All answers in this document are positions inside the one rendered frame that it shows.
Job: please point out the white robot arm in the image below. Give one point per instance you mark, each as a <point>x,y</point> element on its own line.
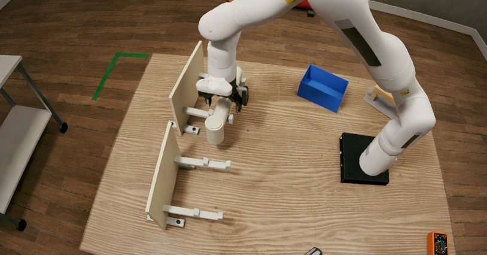
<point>384,56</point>

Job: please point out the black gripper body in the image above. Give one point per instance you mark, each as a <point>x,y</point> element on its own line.
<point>234,85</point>

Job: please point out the blue open-top rectangular bin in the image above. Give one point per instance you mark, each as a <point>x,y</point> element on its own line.
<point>322,88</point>

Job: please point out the black and grey screwdriver handle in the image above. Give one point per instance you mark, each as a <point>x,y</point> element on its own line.
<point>314,251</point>

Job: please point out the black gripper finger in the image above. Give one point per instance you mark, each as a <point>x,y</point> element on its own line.
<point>238,100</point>
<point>207,96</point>

